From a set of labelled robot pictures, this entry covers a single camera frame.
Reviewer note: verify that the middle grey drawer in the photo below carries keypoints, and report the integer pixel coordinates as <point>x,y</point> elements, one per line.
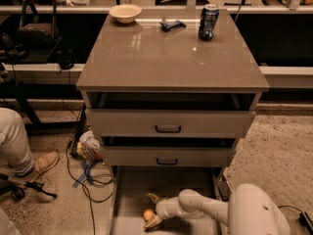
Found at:
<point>212,157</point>

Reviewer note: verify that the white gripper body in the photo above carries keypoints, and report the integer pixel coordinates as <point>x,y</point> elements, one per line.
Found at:
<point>161,210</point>

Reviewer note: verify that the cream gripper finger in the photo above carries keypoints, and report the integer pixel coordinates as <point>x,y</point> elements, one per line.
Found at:
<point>153,221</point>
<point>155,198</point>

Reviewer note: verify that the white ceramic bowl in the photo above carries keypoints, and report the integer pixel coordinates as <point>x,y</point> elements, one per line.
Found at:
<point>125,13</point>

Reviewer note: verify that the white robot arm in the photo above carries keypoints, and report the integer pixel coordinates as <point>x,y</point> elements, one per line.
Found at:
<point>249,211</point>

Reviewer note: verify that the dark blue snack bar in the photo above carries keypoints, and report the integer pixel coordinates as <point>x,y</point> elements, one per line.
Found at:
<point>170,26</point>

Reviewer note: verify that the orange fruit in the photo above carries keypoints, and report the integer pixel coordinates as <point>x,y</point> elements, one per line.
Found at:
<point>148,213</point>

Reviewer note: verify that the bottom open grey drawer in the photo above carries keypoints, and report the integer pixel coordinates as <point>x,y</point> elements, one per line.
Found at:
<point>130,199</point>

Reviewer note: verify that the black office chair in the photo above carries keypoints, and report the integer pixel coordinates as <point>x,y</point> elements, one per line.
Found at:
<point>36,41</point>

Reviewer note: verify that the snack bag on floor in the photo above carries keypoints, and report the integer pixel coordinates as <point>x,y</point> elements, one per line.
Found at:
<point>88,147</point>

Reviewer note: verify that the tan shoe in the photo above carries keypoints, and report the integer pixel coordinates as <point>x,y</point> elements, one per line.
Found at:
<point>40,166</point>

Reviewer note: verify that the person leg beige trousers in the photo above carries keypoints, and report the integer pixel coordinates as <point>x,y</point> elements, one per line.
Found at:
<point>14,145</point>

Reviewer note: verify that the grey drawer cabinet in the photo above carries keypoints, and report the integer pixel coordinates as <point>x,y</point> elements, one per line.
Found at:
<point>139,66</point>

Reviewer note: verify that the black chair base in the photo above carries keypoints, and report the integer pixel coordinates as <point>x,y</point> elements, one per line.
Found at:
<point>17,187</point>

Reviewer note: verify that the dark blue soda can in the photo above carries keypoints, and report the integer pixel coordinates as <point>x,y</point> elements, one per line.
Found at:
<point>209,17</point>

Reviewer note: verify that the black power brick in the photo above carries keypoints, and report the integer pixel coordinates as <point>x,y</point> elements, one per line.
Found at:
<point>225,190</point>

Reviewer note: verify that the top grey drawer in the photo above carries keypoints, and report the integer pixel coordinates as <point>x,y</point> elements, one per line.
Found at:
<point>165,123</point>

